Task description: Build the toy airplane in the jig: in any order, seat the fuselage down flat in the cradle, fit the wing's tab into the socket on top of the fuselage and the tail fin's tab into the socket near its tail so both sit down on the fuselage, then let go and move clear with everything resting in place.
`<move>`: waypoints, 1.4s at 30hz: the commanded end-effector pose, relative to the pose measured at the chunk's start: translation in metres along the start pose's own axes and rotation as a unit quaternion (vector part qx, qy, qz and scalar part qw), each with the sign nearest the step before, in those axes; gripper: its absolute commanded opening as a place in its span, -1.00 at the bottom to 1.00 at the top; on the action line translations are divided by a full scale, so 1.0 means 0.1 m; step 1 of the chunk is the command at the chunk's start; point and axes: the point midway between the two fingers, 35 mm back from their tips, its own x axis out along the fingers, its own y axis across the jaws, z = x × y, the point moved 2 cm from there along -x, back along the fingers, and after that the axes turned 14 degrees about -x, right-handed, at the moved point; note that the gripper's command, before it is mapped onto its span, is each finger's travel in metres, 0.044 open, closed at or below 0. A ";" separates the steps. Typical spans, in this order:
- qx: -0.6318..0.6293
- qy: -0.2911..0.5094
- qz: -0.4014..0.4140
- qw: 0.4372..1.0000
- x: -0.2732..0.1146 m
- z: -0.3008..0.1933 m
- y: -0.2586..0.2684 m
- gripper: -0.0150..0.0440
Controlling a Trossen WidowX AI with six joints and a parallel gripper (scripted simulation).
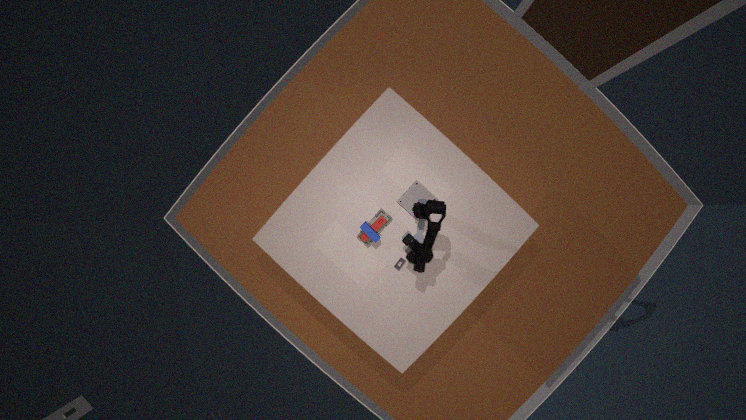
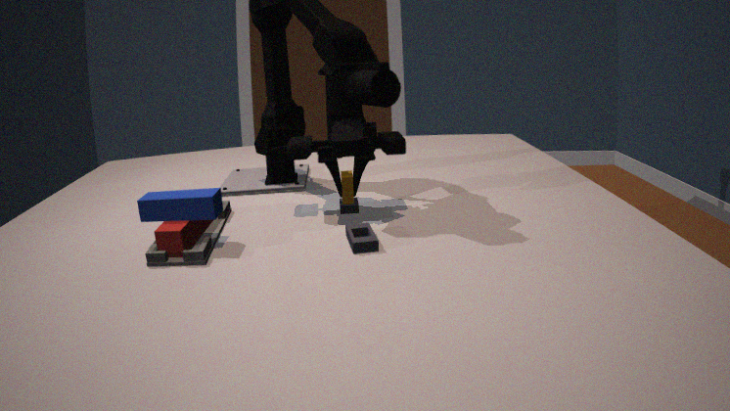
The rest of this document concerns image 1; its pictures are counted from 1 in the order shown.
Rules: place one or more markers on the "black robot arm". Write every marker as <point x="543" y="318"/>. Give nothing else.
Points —
<point x="424" y="252"/>

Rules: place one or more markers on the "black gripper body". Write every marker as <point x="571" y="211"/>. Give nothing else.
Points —
<point x="409" y="239"/>

